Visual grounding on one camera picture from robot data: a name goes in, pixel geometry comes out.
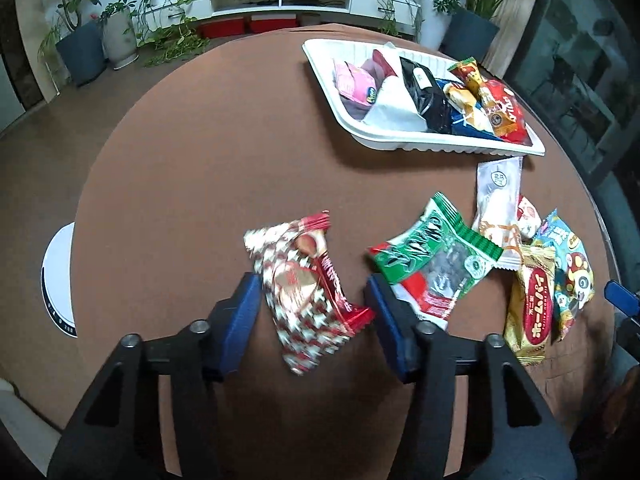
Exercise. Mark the white round stand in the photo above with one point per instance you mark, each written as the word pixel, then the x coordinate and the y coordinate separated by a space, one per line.
pixel 60 285

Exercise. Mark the red storage box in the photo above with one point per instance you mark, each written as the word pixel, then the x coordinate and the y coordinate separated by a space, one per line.
pixel 223 28
pixel 272 23

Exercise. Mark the light blue cartoon packet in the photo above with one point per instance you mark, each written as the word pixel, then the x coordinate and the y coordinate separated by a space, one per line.
pixel 570 260

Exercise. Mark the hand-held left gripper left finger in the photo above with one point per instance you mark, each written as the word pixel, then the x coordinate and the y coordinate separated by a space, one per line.
pixel 240 320

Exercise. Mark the black snack packet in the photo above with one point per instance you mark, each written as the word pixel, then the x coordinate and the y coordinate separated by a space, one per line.
pixel 425 90

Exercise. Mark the dark blue square pot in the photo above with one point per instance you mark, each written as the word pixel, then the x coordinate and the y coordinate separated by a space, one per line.
pixel 470 35

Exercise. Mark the orange snack packet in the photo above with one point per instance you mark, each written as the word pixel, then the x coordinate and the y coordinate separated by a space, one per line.
pixel 480 85

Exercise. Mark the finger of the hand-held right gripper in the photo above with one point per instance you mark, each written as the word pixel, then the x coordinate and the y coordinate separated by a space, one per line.
pixel 622 297

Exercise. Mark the small leafy plant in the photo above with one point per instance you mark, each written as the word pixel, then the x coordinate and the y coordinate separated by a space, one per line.
pixel 119 7

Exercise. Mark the glass sliding door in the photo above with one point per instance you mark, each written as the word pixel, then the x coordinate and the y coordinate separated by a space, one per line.
pixel 590 35

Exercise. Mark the gold snack packet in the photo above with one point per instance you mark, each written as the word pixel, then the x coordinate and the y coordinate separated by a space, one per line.
pixel 532 305

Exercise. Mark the red chocolate ball packet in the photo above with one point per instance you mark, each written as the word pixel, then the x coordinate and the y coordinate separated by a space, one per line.
pixel 514 105

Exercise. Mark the dark outdoor chair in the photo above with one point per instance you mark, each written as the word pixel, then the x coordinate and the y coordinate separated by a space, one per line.
pixel 560 72

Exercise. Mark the grey white tall pot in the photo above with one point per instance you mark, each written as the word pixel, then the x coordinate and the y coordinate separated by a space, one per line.
pixel 121 42

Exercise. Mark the white packet with round logo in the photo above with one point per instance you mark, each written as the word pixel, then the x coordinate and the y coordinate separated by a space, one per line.
pixel 497 195

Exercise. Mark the green seed packet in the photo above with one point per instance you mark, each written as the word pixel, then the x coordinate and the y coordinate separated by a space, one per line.
pixel 440 250

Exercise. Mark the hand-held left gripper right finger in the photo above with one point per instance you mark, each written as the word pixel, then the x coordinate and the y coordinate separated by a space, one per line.
pixel 390 325

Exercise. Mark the white plastic tray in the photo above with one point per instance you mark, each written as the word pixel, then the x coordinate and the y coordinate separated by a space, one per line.
pixel 325 60

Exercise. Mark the red white houndstooth packet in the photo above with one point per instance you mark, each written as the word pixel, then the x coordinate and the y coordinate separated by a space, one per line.
pixel 300 290

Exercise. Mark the blue cake packet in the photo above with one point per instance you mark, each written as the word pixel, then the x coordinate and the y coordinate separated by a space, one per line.
pixel 470 110

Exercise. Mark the pink snack packet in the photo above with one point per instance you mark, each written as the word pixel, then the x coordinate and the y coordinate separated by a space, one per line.
pixel 352 82

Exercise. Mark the trailing pothos plant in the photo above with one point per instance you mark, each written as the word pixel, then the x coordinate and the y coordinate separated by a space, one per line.
pixel 172 35

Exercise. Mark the dark blue round pot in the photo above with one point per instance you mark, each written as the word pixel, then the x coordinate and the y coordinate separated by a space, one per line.
pixel 82 55

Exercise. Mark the small red white packet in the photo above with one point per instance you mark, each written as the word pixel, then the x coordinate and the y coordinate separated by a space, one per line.
pixel 529 215

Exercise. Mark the white packet with maroon edge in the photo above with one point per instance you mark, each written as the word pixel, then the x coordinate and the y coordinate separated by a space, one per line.
pixel 395 102

